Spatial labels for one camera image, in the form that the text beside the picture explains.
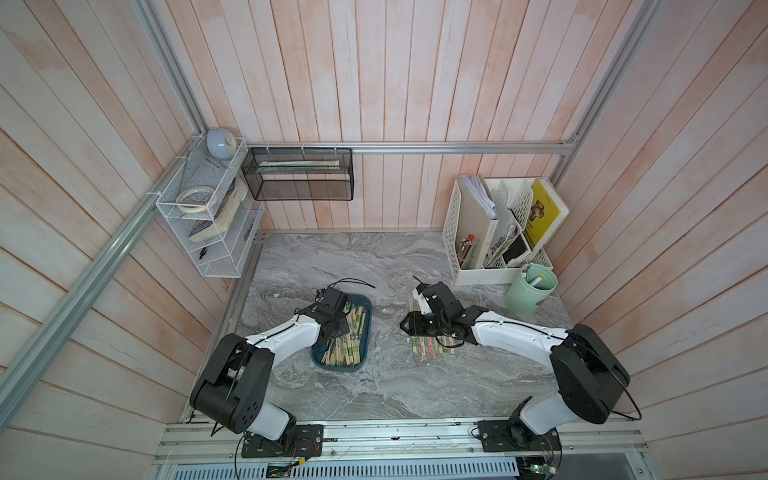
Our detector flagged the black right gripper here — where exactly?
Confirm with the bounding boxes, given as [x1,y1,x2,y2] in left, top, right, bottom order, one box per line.
[397,311,449,336]

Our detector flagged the teal plastic storage tray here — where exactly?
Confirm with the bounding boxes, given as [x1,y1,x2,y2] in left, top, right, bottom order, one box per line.
[310,294,372,372]

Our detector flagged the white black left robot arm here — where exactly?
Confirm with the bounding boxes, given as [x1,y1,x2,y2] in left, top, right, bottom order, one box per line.
[189,286,349,455]

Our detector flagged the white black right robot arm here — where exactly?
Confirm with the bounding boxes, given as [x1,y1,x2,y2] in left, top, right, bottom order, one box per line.
[400,282,630,452]

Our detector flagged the bundle of coloured folders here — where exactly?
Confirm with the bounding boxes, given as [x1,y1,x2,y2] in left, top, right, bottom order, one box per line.
[457,234,477,269]

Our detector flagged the mint green pen cup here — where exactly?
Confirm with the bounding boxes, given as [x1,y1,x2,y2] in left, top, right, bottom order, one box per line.
[505,263,558,317]

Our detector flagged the white file organizer rack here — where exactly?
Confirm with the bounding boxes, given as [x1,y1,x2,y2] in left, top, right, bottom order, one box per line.
[442,178,553,285]

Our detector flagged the black booklet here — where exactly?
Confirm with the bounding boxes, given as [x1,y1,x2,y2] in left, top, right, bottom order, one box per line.
[502,233,531,268]

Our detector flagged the white papers in organizer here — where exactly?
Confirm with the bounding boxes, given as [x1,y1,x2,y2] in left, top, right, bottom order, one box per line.
[459,175,498,220]

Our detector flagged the old book on shelf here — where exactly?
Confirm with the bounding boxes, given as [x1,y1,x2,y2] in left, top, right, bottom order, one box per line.
[188,176,249,243]

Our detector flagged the yellow book with animal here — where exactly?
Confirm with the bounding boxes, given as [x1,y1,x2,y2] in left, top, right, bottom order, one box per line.
[524,177,570,252]

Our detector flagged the roll of tape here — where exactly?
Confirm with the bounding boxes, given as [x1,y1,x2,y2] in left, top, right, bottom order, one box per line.
[174,186,215,214]

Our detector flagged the small grey globe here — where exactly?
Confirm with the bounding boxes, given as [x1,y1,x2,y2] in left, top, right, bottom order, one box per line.
[206,128,238,162]

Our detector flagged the black cable on table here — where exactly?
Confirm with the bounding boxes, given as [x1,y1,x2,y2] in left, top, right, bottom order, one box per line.
[326,277,376,292]

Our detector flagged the black mesh wall basket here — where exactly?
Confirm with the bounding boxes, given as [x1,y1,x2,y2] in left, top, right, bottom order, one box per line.
[241,146,355,202]

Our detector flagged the white wire wall shelf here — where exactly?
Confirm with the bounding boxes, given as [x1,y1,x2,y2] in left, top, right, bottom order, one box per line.
[156,135,264,278]

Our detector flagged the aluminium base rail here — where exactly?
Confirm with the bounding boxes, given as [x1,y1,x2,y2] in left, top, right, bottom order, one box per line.
[149,414,660,479]

